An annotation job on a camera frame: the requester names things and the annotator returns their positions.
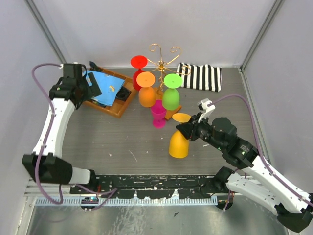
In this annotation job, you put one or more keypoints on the wooden compartment tray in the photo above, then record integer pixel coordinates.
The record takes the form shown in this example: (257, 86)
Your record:
(119, 107)

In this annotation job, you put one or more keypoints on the pink plastic wine glass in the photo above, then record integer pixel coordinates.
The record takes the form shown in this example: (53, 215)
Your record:
(158, 113)

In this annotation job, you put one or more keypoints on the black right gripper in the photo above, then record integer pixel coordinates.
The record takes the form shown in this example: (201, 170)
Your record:
(190, 131)

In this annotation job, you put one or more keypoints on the black white striped cloth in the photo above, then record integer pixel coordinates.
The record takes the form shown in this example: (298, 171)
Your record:
(204, 77)

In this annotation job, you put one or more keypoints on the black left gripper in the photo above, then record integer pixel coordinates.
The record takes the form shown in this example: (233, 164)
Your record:
(93, 90)

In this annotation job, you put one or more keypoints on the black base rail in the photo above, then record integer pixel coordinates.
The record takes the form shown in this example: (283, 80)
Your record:
(159, 186)

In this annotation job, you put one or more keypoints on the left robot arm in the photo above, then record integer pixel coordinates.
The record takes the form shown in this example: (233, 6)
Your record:
(45, 163)

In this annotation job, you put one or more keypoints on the green plastic wine glass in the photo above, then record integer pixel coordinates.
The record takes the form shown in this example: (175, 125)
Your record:
(171, 97)

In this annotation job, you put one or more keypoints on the blue patterned cloth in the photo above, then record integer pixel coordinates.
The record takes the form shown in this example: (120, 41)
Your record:
(109, 86)

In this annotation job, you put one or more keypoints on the red plastic wine glass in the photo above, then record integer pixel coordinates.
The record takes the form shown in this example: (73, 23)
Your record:
(138, 62)

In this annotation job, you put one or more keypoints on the dark patterned cloth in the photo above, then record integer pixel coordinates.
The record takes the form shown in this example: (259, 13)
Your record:
(94, 67)

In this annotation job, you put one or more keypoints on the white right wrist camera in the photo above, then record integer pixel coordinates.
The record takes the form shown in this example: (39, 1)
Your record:
(206, 108)

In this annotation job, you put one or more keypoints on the orange plastic wine glass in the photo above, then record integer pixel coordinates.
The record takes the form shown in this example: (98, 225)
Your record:
(147, 94)

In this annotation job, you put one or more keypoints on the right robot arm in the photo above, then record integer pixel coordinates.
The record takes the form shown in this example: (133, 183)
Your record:
(291, 205)

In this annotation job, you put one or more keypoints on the yellow plastic wine glass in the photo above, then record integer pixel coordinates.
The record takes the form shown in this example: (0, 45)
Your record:
(179, 145)

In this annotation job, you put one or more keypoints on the black item in tray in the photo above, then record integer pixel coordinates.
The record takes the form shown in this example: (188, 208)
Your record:
(123, 94)

